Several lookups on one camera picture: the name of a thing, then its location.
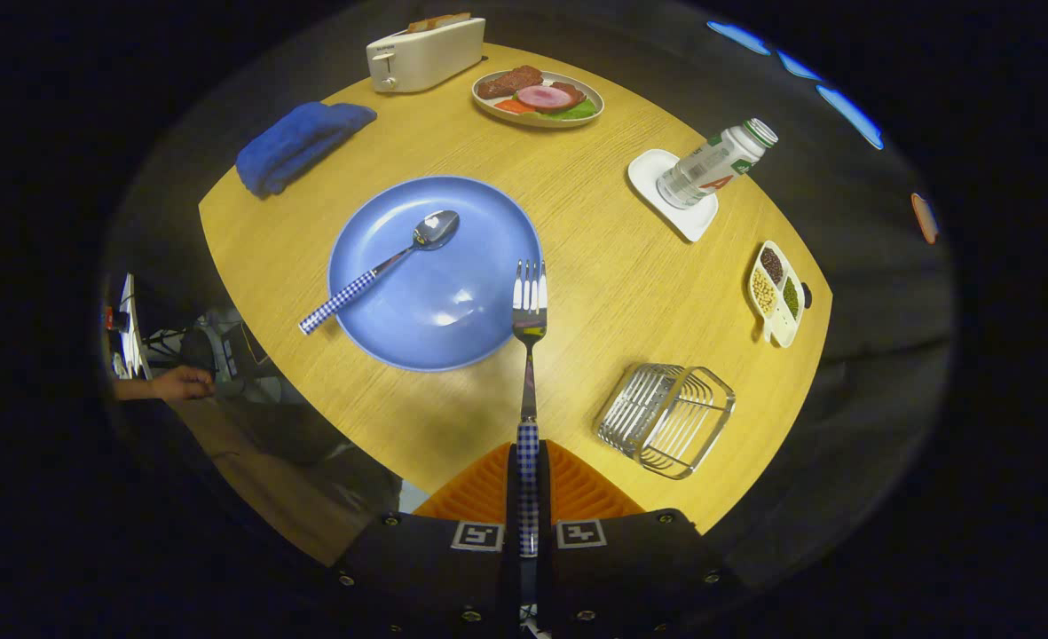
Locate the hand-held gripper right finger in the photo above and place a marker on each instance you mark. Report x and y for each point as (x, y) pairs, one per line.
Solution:
(630, 572)

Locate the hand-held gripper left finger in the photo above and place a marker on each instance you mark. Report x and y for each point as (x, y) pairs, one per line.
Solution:
(426, 572)

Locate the blue plate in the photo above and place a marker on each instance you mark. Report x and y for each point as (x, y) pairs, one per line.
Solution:
(435, 311)

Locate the white divided dish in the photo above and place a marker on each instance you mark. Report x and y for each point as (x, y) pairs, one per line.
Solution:
(778, 330)

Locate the portion of yellow soybeans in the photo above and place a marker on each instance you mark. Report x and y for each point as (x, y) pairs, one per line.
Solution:
(763, 293)

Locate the portion of green beans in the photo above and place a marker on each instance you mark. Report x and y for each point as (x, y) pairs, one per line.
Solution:
(791, 297)

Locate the portion of dark red beans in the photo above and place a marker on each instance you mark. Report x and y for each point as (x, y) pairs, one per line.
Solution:
(771, 265)

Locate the white power strip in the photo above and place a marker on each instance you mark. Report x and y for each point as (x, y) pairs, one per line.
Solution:
(131, 337)

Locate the white coaster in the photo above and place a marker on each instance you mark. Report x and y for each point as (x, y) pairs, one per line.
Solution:
(652, 173)

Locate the red and black plug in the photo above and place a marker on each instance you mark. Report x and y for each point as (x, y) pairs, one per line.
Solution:
(115, 318)

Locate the white bottle with green cap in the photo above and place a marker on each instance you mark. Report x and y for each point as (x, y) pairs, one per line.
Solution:
(710, 166)

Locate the blue folded towel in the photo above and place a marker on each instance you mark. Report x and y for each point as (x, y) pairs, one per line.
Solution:
(297, 146)

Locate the green lettuce leaf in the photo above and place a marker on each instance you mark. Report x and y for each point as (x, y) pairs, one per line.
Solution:
(577, 111)

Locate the beige oval food plate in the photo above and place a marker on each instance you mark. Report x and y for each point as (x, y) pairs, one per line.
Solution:
(488, 105)

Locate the red tomato slice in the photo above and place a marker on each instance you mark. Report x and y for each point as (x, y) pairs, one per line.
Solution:
(513, 106)

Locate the pink ham slice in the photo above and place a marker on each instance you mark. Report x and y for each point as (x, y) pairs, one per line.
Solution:
(543, 97)

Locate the small brown meat piece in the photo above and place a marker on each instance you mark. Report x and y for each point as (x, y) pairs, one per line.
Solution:
(572, 89)

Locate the large brown meat piece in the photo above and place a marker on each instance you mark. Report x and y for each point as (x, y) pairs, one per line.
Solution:
(508, 82)

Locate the white toaster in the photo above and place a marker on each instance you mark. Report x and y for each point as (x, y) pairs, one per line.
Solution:
(426, 55)

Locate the toast slice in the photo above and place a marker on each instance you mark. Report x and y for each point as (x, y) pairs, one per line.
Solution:
(454, 19)
(421, 24)

